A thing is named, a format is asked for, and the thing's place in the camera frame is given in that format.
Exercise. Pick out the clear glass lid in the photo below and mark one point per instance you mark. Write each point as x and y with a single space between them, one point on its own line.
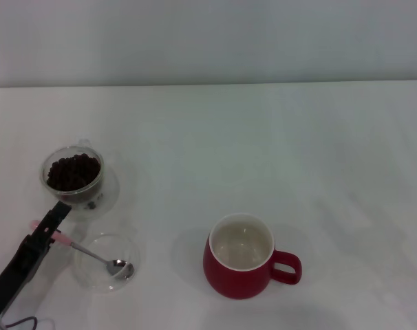
102 251

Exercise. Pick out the double walled glass cup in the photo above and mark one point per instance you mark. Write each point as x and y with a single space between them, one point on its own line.
107 192

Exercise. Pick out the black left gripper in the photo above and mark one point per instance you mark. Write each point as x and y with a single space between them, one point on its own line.
17 266

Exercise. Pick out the red ceramic mug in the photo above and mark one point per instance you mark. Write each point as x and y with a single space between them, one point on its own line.
234 278

